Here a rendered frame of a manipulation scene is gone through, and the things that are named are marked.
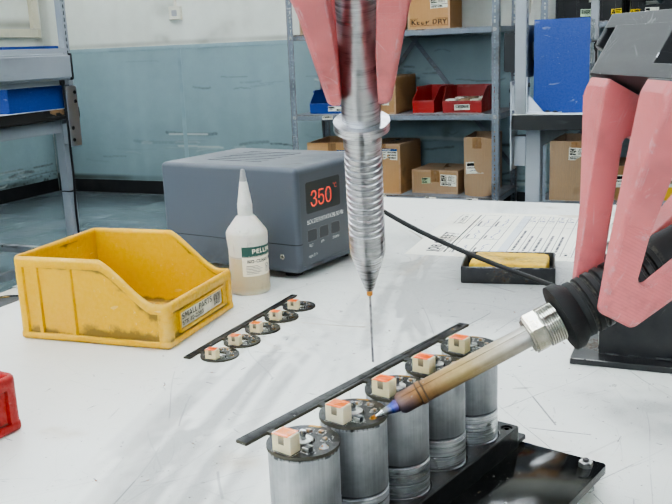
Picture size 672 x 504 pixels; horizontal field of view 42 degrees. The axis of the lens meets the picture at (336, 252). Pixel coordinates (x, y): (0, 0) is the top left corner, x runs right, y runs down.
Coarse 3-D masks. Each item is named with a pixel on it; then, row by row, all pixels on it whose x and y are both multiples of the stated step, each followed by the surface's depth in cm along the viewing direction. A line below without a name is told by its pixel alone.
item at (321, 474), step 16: (272, 464) 29; (288, 464) 28; (304, 464) 28; (320, 464) 28; (336, 464) 29; (272, 480) 29; (288, 480) 28; (304, 480) 28; (320, 480) 28; (336, 480) 29; (272, 496) 29; (288, 496) 28; (304, 496) 28; (320, 496) 28; (336, 496) 29
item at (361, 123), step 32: (352, 0) 22; (352, 32) 22; (352, 64) 23; (352, 96) 23; (352, 128) 24; (384, 128) 24; (352, 160) 24; (352, 192) 25; (352, 224) 26; (384, 224) 26
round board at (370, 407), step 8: (344, 400) 32; (352, 400) 32; (360, 400) 32; (368, 400) 32; (368, 408) 32; (376, 408) 31; (320, 416) 31; (360, 416) 30; (368, 416) 31; (384, 416) 31; (328, 424) 30; (336, 424) 30; (344, 424) 30; (352, 424) 30; (360, 424) 30; (368, 424) 30; (376, 424) 30
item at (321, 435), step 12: (312, 432) 30; (324, 432) 30; (336, 432) 30; (312, 444) 29; (336, 444) 29; (276, 456) 28; (288, 456) 28; (300, 456) 28; (312, 456) 28; (324, 456) 28
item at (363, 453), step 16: (352, 416) 31; (352, 432) 30; (368, 432) 30; (384, 432) 31; (352, 448) 30; (368, 448) 30; (384, 448) 31; (352, 464) 30; (368, 464) 31; (384, 464) 31; (352, 480) 31; (368, 480) 31; (384, 480) 31; (352, 496) 31; (368, 496) 31; (384, 496) 31
